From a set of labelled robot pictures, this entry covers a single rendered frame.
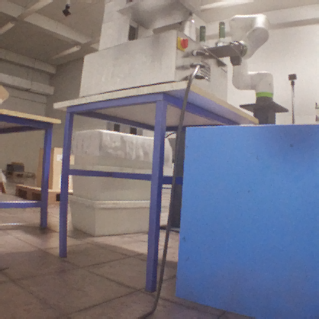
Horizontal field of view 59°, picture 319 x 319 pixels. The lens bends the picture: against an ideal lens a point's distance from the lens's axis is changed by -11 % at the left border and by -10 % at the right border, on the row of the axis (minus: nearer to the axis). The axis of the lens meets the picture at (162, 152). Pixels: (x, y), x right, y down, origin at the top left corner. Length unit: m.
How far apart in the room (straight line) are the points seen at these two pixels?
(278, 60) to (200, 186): 6.54
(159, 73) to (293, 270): 0.87
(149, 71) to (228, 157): 0.53
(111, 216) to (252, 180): 1.30
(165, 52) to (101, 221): 1.19
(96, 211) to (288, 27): 6.57
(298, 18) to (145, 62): 6.62
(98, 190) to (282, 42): 6.29
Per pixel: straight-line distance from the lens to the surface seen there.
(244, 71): 2.17
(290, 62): 7.33
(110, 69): 1.47
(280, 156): 0.92
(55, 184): 3.78
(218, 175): 0.99
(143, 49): 1.36
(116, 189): 2.07
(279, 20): 7.85
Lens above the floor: 0.44
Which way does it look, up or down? 4 degrees up
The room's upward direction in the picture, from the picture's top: 3 degrees clockwise
